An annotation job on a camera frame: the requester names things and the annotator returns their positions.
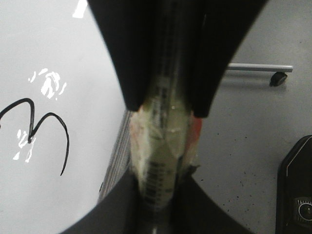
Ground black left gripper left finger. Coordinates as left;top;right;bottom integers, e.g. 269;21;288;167
87;0;171;234

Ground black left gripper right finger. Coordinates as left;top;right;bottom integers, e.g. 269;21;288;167
168;0;270;234

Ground black whiteboard marker with tape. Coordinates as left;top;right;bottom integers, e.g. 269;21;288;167
130;0;204;234

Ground grey metal stand leg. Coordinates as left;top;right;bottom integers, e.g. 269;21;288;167
227;63;293;73

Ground black caster wheel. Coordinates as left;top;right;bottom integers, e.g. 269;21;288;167
269;72;288;87

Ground black device with dial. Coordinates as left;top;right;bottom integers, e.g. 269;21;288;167
275;135;312;234

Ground white whiteboard with grey frame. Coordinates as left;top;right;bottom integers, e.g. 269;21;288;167
0;0;125;234

